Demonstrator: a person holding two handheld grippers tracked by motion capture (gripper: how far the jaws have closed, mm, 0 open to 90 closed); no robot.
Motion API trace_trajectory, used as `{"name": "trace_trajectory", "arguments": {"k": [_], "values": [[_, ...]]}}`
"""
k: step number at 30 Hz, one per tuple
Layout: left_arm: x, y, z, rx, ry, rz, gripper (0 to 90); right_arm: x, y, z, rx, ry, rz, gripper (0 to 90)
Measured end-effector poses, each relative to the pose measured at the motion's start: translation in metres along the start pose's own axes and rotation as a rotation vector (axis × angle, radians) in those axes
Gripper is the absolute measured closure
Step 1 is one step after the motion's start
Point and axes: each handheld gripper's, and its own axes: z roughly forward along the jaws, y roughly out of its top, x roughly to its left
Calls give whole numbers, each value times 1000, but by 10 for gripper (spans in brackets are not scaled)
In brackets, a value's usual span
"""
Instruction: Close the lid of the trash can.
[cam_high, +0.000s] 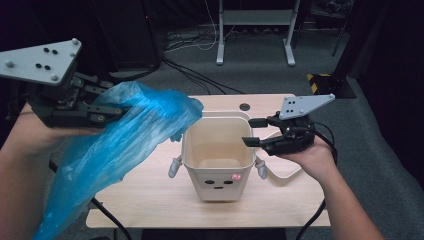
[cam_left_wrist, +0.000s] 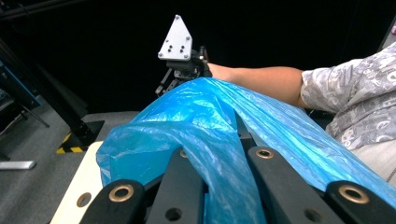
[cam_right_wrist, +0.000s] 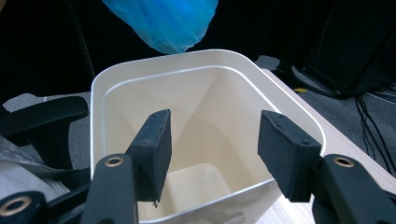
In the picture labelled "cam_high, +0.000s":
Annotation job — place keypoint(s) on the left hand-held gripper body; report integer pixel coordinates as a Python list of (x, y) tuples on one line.
[(36, 61)]

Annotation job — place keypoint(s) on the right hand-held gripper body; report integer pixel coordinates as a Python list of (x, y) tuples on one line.
[(293, 133)]

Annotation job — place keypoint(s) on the blue plastic bag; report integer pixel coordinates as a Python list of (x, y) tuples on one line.
[(116, 143)]

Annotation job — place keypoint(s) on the cream trash bin with face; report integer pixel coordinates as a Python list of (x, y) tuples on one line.
[(218, 191)]

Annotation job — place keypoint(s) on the person's right hand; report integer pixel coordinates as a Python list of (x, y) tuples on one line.
[(318, 160)]

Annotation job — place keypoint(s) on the person's left hand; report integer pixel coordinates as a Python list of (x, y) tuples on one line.
[(36, 140)]

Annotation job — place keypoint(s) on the black stand with striped base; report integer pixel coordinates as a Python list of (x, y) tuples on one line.
[(336, 87)]

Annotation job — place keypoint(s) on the dark cabinet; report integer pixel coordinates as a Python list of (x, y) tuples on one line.
[(130, 33)]

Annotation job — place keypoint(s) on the black thin stand leg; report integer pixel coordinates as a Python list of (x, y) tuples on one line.
[(338, 43)]

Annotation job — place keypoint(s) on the white metal stand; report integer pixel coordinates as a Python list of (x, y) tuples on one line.
[(258, 16)]

